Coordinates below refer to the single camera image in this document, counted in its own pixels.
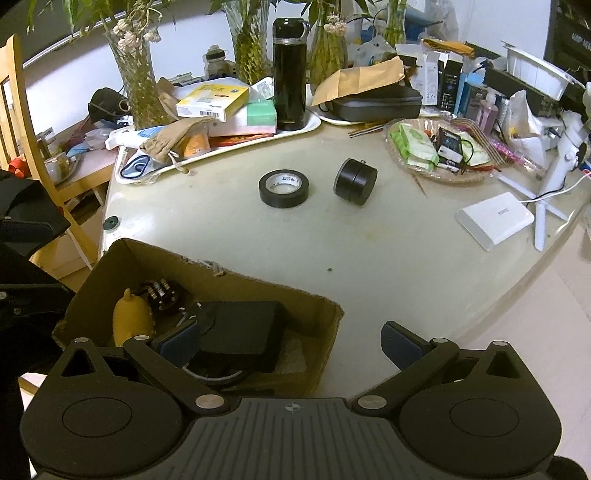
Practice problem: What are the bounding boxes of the wooden chair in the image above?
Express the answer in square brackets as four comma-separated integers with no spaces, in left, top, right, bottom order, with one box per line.
[0,33,114,274]

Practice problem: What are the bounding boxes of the glass vase with green stems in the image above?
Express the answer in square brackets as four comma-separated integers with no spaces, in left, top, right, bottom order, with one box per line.
[228,0,274,86]
[308,9,350,96]

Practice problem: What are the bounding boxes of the black thermos bottle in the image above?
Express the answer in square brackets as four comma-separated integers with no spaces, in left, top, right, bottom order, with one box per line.
[271,17,311,133]

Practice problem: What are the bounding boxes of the white plastic bag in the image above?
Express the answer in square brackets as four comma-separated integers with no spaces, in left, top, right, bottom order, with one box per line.
[501,90,561,155]

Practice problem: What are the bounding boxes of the white tripod stand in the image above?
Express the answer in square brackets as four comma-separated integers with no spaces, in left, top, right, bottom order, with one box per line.
[532,110,591,253]

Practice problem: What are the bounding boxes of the pink bottle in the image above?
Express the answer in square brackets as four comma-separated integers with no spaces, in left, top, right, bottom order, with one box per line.
[478,91,498,134]

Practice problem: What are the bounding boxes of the black electrical tape roll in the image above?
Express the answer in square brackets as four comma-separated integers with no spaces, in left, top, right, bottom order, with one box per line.
[259,169,311,208]

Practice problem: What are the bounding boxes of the tan drawstring pouch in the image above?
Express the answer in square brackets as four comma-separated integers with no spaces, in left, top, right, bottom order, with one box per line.
[139,116,216,163]

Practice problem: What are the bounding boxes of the orange packet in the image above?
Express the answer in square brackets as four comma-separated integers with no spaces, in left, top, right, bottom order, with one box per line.
[182,133,213,160]

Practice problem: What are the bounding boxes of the brown paper envelope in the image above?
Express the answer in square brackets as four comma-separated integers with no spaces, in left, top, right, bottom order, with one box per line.
[311,56,406,110]

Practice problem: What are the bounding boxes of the yellow and white box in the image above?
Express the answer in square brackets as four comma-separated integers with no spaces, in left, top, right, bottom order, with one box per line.
[175,83,250,123]

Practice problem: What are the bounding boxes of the white plastic food container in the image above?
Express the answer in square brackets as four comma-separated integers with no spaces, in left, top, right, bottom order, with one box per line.
[502,41,585,102]

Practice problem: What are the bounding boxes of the white tray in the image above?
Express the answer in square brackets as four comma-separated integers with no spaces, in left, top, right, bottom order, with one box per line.
[113,108,322,186]

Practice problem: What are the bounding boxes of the blue box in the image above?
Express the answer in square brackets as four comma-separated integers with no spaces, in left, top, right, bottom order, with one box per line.
[455,71,483,118]

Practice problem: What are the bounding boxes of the cardboard box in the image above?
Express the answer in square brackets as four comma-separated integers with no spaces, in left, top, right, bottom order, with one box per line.
[52,237,345,398]

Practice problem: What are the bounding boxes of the wooden chopsticks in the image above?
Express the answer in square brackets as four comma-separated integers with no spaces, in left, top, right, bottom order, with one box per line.
[347,121,387,138]

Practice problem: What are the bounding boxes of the black cylinder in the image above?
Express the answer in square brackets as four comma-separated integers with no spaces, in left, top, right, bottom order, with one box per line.
[332,158,379,206]

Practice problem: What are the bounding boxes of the white carton box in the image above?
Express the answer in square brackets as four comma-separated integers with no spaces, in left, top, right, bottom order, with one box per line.
[410,51,451,107]

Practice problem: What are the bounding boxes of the black zip case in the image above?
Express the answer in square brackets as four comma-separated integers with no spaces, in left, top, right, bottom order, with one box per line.
[330,87,424,123]

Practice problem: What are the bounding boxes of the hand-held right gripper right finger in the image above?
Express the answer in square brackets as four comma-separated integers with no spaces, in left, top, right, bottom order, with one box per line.
[355,322,536,415]

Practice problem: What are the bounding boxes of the glass vase with dried flowers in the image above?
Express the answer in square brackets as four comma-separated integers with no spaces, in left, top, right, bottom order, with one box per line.
[102,16,175,131]

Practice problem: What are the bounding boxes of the white cable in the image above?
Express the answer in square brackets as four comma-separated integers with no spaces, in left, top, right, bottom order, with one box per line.
[519,168,591,204]

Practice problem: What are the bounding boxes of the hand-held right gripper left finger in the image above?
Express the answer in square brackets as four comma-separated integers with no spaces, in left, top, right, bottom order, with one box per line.
[46,320,228,416]

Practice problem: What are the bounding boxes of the white and blue packet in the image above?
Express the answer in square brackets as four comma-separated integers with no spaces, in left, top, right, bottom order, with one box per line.
[105,126,170,151]

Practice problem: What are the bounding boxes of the green snack packets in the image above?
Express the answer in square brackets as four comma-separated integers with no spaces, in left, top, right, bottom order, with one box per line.
[389,124,440,171]

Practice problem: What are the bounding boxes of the white power bank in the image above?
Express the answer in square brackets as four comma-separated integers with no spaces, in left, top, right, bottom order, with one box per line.
[457,192,536,252]

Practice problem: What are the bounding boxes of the red packet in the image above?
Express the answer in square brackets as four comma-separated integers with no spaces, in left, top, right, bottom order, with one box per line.
[210,133,273,147]

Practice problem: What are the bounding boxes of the green tissue pack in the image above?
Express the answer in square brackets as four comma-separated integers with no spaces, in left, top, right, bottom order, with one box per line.
[245,99,279,135]

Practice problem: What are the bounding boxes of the clear snack dish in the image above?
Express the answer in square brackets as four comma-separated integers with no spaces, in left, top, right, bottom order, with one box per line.
[384,117,498,186]

